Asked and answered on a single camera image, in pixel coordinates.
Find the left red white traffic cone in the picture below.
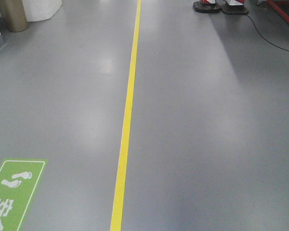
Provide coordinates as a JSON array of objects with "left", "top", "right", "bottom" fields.
[{"left": 193, "top": 0, "right": 221, "bottom": 13}]

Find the black floor cable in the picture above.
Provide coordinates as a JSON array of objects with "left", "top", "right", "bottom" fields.
[{"left": 246, "top": 13, "right": 289, "bottom": 55}]

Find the green safety floor sticker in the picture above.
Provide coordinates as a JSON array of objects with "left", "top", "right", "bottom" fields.
[{"left": 0, "top": 158, "right": 48, "bottom": 231}]

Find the right red white traffic cone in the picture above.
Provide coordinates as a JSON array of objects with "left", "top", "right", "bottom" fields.
[{"left": 222, "top": 0, "right": 249, "bottom": 15}]

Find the brown cardboard tube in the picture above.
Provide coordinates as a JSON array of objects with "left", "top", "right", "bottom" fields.
[{"left": 0, "top": 0, "right": 28, "bottom": 32}]

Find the red white traffic cone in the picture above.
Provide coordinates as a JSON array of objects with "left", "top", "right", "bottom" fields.
[
  {"left": 193, "top": 0, "right": 221, "bottom": 13},
  {"left": 222, "top": 0, "right": 249, "bottom": 15}
]

